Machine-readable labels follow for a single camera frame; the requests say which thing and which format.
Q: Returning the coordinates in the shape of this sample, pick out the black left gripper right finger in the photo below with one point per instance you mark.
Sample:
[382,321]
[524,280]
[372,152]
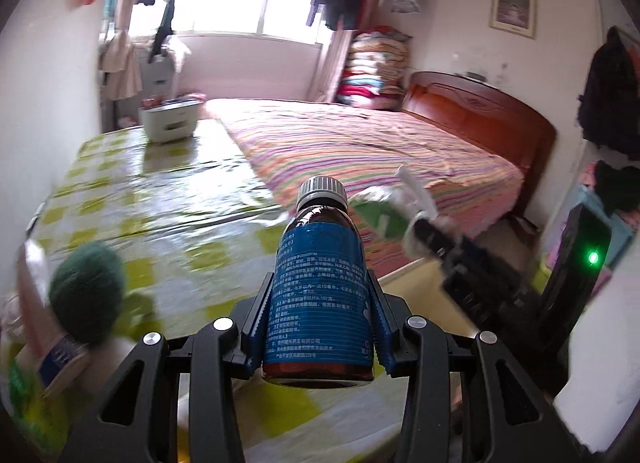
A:
[464,392]

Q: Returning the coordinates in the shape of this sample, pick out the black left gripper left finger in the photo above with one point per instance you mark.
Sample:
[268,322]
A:
[134,418]

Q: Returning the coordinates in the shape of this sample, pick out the green white wrapper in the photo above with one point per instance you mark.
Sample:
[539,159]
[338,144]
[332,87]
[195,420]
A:
[390,211]

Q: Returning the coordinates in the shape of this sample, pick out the brown bottle blue label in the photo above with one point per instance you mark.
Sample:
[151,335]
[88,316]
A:
[319,332]

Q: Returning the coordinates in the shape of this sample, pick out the green fuzzy plush ball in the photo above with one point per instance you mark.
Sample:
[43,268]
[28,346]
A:
[86,293]

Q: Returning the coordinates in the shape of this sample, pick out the red wooden headboard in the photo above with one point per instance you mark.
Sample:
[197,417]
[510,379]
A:
[488,118]

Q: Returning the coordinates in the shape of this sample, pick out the green yellow checkered tablecloth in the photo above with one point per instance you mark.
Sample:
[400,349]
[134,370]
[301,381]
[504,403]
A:
[197,231]

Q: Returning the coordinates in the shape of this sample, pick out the black hanging coat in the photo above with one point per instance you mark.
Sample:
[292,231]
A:
[609,107]

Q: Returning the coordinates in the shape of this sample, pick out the stack of folded blankets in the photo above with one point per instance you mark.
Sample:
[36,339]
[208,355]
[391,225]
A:
[375,70]

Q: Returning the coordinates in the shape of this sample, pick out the striped pink bedspread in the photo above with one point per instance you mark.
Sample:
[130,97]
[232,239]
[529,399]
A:
[288,142]

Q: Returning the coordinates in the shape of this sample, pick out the white plastic basket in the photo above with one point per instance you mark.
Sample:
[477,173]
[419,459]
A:
[171,121]

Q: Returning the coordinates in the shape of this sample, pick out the white drawer cabinet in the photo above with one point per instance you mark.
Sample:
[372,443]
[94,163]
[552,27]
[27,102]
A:
[157,74]

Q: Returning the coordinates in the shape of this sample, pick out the framed wall picture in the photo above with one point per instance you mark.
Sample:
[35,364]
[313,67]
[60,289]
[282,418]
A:
[518,17]

